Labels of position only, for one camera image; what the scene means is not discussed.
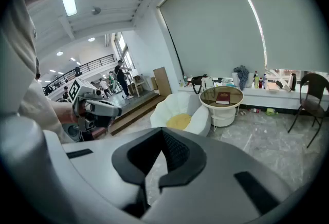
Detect black thermos jug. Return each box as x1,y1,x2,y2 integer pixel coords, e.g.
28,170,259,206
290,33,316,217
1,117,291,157
289,73,298,91

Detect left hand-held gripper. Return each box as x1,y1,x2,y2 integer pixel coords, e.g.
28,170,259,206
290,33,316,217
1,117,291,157
67,77,123,133

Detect yellow seat cushion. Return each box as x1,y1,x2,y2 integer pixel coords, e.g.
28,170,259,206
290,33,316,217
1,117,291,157
166,113,193,130

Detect white box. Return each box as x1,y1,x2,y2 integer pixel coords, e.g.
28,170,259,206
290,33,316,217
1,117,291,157
276,78,291,91

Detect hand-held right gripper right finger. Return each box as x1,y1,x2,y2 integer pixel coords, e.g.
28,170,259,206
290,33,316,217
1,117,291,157
158,127,208,190

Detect white shell-shaped armchair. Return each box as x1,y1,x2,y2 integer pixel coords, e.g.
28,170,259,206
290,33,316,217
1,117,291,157
150,92,211,138

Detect black blind cord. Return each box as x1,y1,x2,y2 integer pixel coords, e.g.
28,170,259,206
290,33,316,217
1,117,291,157
157,7,186,82

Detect wide grey roller blind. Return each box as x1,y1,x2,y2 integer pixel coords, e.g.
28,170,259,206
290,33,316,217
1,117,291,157
157,0,268,78

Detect white bag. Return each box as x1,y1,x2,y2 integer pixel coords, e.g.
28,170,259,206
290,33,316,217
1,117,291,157
201,76,215,91

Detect narrow grey roller blind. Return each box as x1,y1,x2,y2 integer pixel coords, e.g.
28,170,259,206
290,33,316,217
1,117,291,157
225,0,329,74

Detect dark red book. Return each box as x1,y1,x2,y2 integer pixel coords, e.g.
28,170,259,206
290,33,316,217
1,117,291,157
215,91,231,105

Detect brown cardboard board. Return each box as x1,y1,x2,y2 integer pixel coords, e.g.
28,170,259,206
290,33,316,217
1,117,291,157
153,66,173,98

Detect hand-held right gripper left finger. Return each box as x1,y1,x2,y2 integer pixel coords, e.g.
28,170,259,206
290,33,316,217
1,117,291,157
111,127,163,219

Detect black metal railing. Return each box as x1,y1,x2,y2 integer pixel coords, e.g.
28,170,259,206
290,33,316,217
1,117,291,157
42,54,115,96

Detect person's left forearm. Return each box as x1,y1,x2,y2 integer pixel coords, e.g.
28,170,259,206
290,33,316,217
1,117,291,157
19,80,78,126

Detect black folding chair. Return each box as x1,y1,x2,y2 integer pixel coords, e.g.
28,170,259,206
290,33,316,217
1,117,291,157
287,72,329,149

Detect wooden platform step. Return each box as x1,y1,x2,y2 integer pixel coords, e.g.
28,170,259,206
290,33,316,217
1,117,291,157
108,92,168,137

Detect blue grey cloth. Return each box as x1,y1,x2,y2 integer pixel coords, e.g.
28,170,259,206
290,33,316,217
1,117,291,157
233,65,250,91

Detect person's beige shirt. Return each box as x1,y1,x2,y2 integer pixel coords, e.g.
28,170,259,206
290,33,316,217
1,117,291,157
0,0,65,143

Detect light wooden table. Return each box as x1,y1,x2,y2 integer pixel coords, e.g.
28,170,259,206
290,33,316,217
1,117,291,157
126,80,145,98

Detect black shoulder bag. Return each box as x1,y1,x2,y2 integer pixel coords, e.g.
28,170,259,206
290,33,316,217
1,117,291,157
191,73,209,95

